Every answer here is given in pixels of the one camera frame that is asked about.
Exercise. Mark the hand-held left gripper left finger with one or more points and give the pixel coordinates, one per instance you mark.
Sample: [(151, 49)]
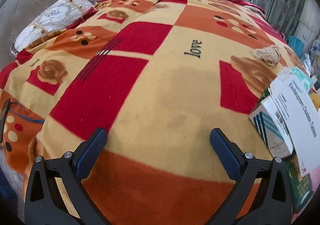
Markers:
[(91, 150)]

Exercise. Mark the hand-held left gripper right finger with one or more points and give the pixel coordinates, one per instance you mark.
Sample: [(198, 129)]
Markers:
[(225, 155)]

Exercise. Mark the white box with blue stripes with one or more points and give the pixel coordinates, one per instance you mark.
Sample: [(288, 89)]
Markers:
[(272, 125)]

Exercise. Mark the large white medicine box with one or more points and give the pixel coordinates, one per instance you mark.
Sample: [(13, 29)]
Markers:
[(297, 120)]

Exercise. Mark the green box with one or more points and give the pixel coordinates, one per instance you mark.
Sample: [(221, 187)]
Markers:
[(300, 185)]

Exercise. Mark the red orange printed blanket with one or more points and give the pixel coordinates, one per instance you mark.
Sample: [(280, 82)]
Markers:
[(162, 90)]

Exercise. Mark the black phone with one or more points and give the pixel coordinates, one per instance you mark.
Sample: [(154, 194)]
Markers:
[(3, 120)]

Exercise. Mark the crumpled tissue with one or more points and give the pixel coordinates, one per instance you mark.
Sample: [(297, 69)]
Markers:
[(266, 54)]

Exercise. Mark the teal tissue packet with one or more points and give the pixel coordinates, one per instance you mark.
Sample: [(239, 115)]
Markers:
[(303, 75)]

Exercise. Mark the teal shopping bag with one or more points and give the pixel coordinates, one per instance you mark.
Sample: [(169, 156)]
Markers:
[(296, 45)]

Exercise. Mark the white embroidered pillow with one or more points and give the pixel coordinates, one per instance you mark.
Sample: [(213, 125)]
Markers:
[(55, 15)]

